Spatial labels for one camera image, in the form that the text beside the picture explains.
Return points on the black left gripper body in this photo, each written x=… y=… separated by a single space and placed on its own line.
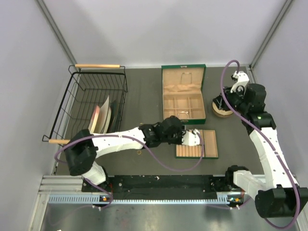
x=175 y=138

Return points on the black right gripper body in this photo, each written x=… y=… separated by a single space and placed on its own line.
x=237 y=100

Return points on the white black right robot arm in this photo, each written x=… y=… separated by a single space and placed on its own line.
x=279 y=195

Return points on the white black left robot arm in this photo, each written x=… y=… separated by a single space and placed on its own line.
x=85 y=147

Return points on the green jewelry tray insert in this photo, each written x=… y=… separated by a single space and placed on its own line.
x=193 y=152

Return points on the green jewelry box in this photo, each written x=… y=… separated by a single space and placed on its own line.
x=182 y=89

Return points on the beige ceramic bowl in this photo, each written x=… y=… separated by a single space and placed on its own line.
x=219 y=112

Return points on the dark plate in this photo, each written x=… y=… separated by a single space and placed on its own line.
x=115 y=120

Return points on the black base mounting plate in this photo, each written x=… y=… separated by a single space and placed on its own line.
x=207 y=183

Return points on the white plate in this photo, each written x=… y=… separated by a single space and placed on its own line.
x=104 y=117

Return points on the pink rimmed plate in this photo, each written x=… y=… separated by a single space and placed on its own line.
x=94 y=119

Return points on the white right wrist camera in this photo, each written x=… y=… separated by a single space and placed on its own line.
x=241 y=80

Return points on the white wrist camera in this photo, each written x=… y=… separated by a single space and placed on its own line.
x=241 y=80
x=191 y=137

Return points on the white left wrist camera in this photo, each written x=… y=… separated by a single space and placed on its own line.
x=191 y=137

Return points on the black wire basket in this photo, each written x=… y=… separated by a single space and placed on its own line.
x=88 y=86

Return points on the grey slotted cable duct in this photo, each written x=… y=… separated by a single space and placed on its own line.
x=103 y=200

